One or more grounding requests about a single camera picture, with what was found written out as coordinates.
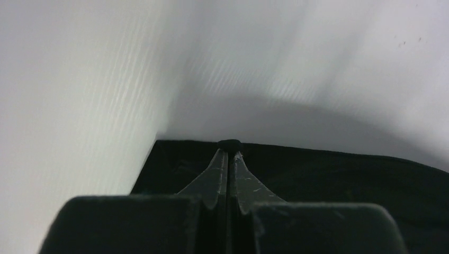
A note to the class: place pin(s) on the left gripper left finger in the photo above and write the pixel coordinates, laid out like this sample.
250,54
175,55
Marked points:
211,184

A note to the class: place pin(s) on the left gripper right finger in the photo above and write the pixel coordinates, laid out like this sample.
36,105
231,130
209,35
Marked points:
247,188

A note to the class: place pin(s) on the black t-shirt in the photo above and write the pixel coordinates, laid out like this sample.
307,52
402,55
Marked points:
414,194

